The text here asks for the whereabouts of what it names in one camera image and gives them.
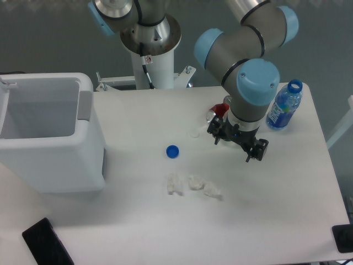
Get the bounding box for black device at right edge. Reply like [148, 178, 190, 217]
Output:
[331, 224, 352, 253]

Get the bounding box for blue plastic drink bottle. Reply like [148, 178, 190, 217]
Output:
[266, 79, 303, 130]

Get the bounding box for middle crumpled white tissue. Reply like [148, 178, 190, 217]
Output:
[188, 174, 205, 190]

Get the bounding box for white table frame bracket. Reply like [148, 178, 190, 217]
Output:
[95, 65, 196, 91]

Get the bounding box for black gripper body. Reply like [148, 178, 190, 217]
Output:
[221, 119, 258, 151]

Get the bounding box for white open trash can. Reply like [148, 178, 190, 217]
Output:
[1, 73, 106, 193]

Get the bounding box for black smartphone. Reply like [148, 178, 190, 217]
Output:
[22, 218, 74, 264]

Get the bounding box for white frame at right edge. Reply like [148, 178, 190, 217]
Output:
[326, 95, 352, 150]

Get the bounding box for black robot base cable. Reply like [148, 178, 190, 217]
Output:
[139, 41, 157, 90]

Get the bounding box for crushed red soda can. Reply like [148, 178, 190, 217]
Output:
[206, 95, 232, 126]

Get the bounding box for blue bottle cap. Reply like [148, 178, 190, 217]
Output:
[165, 145, 179, 159]

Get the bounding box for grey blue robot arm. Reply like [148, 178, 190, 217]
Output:
[88, 1, 299, 160]

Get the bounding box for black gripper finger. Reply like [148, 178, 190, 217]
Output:
[207, 117, 225, 145]
[245, 139, 269, 162]

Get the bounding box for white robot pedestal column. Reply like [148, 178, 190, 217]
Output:
[130, 51, 174, 89]

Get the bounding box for right crumpled white tissue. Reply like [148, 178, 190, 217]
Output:
[204, 181, 222, 200]

